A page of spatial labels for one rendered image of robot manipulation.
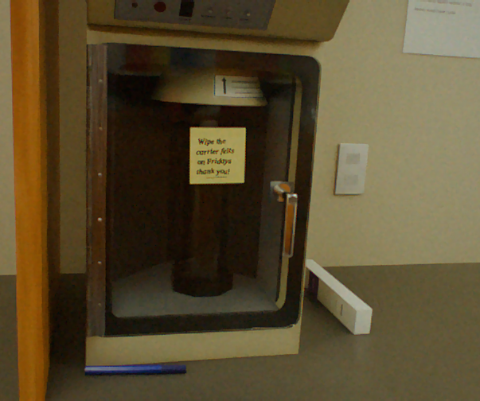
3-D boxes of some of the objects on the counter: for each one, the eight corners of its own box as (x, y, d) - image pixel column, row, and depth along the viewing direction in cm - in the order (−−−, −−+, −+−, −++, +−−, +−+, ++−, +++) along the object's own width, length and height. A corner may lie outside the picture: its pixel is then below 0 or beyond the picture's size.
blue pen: (85, 371, 83) (85, 364, 83) (185, 370, 85) (185, 363, 85) (84, 375, 82) (84, 368, 82) (185, 374, 84) (186, 367, 84)
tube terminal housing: (84, 300, 108) (86, -170, 91) (256, 293, 116) (286, -139, 99) (84, 367, 84) (85, -249, 68) (299, 353, 92) (348, -201, 76)
